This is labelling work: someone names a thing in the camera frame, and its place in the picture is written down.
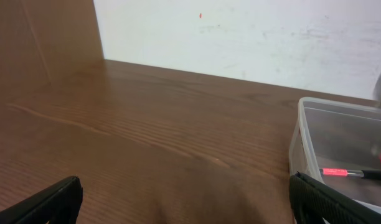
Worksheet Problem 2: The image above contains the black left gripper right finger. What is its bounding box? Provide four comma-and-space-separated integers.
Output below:
289, 172, 381, 224

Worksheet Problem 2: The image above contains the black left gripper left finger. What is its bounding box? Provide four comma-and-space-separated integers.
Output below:
0, 176, 83, 224

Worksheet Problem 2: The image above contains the small hammer orange black handle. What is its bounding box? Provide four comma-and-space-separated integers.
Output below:
320, 168, 381, 180

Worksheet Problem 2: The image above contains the clear plastic container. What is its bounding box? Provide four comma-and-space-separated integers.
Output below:
289, 97, 381, 214

